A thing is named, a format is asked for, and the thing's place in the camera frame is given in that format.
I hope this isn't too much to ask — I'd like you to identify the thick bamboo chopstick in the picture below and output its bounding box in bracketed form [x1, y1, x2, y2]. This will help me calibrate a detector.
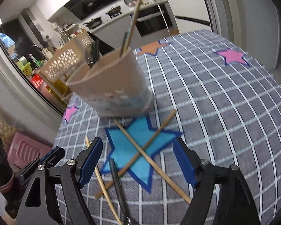
[84, 136, 124, 225]

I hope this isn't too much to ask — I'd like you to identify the bag of dried beans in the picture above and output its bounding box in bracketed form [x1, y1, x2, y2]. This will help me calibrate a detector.
[0, 111, 16, 152]

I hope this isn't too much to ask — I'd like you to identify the black handled clear spoon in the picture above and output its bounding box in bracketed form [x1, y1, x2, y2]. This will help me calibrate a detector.
[108, 158, 133, 224]

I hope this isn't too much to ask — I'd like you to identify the beige plastic utensil holder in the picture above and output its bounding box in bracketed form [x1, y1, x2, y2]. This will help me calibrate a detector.
[67, 48, 155, 117]

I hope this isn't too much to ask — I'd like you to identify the beige flower storage rack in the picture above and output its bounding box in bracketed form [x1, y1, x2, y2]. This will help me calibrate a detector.
[36, 32, 93, 103]

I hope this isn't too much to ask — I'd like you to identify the white refrigerator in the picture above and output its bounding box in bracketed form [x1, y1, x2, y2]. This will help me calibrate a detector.
[168, 0, 212, 34]

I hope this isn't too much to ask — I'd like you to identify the black built-in oven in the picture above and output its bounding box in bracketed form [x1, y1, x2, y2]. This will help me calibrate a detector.
[135, 4, 173, 37]

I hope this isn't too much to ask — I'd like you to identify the blue patterned chopstick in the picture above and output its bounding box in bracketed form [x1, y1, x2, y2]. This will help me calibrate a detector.
[122, 22, 134, 53]

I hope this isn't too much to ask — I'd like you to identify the red plastic basket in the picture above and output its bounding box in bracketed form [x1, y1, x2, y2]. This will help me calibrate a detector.
[30, 74, 48, 90]

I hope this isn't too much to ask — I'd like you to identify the black wok on stove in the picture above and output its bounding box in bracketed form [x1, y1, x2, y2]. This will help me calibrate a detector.
[83, 17, 103, 29]

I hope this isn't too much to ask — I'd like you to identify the pink plastic stool stack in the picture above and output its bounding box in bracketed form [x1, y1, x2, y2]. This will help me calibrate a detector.
[7, 132, 52, 172]

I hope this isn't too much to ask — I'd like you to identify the black range hood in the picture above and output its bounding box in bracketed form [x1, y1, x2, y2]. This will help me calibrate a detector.
[64, 0, 118, 20]

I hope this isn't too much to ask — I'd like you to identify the grey checked star tablecloth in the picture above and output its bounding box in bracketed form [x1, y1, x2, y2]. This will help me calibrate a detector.
[54, 30, 281, 224]

